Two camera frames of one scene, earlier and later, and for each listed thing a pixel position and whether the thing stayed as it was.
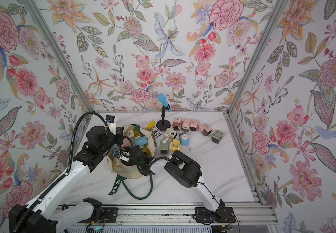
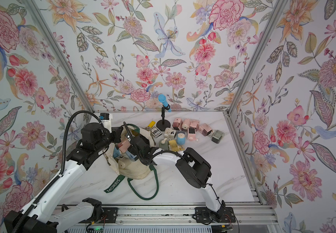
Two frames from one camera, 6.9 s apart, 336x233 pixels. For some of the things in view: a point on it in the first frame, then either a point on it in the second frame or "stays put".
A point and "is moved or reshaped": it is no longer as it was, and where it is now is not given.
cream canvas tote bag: (126, 159) is moved or reshaped
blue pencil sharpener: (184, 138) is moved or reshaped
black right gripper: (128, 163) → (132, 149)
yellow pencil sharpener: (175, 145) is moved or reshaped
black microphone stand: (163, 124) stays put
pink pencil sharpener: (176, 123) stays put
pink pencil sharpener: (186, 124) stays put
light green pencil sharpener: (164, 148) stays put
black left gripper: (119, 134) stays put
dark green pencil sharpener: (217, 136) stays put
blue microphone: (162, 98) stays put
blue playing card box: (156, 132) stays put
